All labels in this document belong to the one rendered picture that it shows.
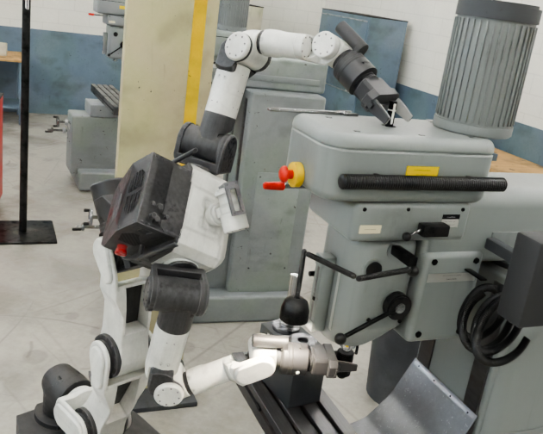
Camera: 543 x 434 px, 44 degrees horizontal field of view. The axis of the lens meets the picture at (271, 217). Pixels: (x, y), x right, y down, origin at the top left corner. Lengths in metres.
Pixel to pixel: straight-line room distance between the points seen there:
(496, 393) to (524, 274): 0.52
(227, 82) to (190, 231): 0.42
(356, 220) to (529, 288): 0.41
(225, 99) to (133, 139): 1.45
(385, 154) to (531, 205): 0.50
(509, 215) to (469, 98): 0.33
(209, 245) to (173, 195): 0.16
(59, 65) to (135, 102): 7.33
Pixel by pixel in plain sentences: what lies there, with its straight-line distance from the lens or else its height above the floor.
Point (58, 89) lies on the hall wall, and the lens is 10.59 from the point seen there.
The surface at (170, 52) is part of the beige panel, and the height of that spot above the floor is 1.83.
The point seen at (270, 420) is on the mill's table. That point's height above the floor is 0.94.
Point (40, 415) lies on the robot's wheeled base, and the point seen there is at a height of 0.59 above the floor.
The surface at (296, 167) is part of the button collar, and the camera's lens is 1.59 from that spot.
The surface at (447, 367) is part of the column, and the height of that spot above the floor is 1.17.
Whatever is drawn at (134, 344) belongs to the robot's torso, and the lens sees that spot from 2.19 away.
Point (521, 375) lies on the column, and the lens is 2.05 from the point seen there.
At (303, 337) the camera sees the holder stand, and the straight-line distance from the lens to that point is 2.17.
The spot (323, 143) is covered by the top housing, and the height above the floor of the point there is 1.86.
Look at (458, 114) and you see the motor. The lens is 1.75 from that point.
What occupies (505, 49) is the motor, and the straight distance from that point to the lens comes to 1.73.
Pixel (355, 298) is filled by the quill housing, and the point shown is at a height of 1.47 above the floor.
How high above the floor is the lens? 2.17
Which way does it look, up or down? 18 degrees down
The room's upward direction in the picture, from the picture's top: 8 degrees clockwise
